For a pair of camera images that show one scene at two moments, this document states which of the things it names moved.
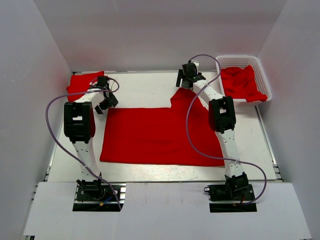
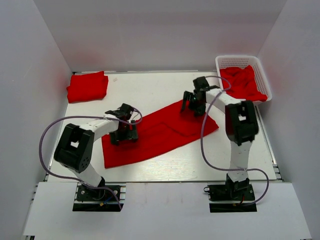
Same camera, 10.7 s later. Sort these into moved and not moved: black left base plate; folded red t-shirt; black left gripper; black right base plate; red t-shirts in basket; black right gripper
Moved: black left gripper; black right gripper
Not moved: folded red t-shirt; black left base plate; black right base plate; red t-shirts in basket
